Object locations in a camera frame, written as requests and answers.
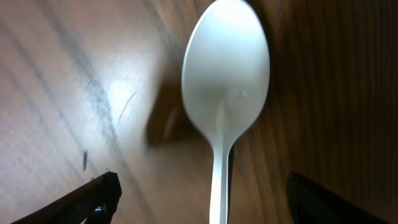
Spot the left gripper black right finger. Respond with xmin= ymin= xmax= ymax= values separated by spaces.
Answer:
xmin=286 ymin=172 xmax=387 ymax=224

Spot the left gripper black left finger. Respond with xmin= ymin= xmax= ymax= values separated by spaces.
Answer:
xmin=13 ymin=171 xmax=122 ymax=224

